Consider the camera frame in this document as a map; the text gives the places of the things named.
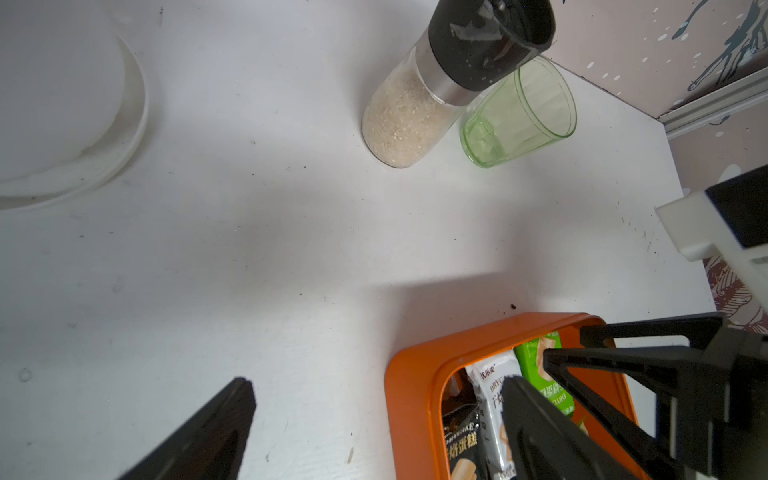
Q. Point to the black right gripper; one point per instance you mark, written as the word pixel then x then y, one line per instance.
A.
pixel 719 413

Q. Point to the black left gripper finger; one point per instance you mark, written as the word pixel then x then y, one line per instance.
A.
pixel 210 444

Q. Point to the green cookie packet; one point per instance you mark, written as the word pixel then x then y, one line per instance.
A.
pixel 530 358

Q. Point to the white cookie packet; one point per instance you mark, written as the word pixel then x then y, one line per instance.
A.
pixel 487 377

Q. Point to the orange storage box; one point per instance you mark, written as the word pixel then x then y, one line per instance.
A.
pixel 416 378

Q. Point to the black cookie packet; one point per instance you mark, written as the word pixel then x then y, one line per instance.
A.
pixel 462 430

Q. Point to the green glass cup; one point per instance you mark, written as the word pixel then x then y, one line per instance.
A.
pixel 532 108

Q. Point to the white utensil holder cup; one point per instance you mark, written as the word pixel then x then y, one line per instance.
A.
pixel 74 104

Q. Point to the glass grinder black cap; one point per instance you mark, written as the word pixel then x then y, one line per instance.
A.
pixel 467 47

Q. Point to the aluminium frame post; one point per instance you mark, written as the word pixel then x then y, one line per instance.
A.
pixel 742 94

